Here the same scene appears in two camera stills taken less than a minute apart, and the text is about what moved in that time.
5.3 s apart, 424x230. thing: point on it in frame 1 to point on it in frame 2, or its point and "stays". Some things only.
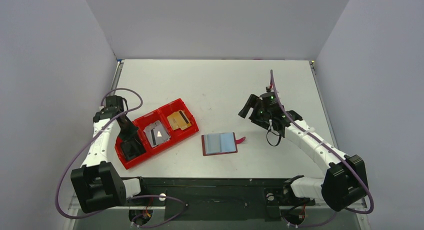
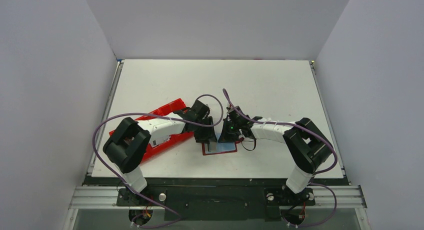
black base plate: x=216 y=199 stays
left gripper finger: x=128 y=130 to x=207 y=134
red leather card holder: x=220 y=143 stays
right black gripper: x=252 y=107 to x=228 y=134
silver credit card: x=156 y=134 stays
